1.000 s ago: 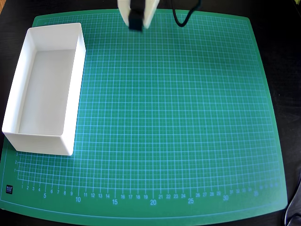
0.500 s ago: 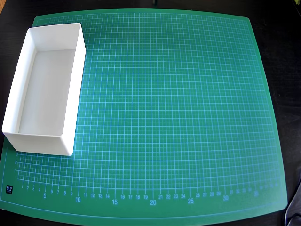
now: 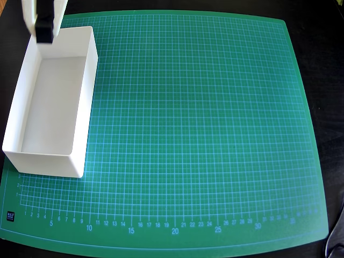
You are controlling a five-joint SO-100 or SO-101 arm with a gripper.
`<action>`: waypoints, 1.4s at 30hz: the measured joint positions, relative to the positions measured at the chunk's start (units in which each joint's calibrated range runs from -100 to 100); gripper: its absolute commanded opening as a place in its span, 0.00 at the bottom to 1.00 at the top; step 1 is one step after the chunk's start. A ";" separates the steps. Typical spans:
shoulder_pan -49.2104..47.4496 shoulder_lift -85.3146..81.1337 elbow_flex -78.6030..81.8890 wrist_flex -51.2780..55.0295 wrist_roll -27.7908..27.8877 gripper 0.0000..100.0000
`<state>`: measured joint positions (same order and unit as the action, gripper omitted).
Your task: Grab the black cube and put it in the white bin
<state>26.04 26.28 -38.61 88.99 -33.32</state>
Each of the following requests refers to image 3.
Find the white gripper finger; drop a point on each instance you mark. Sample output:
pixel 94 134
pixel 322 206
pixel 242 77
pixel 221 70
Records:
pixel 29 13
pixel 59 13

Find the black cube with letter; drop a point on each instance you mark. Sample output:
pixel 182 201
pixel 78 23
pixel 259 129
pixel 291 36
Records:
pixel 44 31

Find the white rectangular bin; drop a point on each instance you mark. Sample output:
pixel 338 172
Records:
pixel 53 107

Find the green cutting mat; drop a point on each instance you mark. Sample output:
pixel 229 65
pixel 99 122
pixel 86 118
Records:
pixel 215 134

